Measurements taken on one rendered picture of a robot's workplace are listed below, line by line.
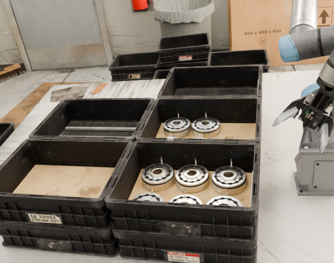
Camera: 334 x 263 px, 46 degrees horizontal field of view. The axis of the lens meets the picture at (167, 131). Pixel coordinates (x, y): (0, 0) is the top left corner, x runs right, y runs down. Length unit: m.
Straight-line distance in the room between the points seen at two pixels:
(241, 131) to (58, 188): 0.67
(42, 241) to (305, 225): 0.80
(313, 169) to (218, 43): 3.15
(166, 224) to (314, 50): 0.60
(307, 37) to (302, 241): 0.58
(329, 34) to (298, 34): 0.08
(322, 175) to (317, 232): 0.19
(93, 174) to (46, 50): 3.52
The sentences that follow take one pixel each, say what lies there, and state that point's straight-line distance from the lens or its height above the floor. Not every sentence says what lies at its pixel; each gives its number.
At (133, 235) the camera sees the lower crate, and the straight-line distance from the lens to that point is 1.12.
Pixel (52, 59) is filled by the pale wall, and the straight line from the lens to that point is 4.78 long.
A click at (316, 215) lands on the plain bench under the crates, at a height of 0.70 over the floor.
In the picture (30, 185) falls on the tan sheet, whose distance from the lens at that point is 1.40.
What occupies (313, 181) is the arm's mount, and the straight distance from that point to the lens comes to 1.35.
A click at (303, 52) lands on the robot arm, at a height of 1.20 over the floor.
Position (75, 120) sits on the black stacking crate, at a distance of 1.70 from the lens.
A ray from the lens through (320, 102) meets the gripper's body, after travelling 1.04.
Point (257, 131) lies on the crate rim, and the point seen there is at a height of 0.93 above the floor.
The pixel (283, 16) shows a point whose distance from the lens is 4.09.
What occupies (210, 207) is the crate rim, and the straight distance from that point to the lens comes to 1.00.
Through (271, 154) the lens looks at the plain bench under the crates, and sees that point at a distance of 1.57.
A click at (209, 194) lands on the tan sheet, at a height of 0.83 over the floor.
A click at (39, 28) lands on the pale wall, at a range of 4.71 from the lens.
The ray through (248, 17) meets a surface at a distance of 4.05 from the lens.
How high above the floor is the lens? 1.60
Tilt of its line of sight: 31 degrees down
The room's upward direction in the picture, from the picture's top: 8 degrees counter-clockwise
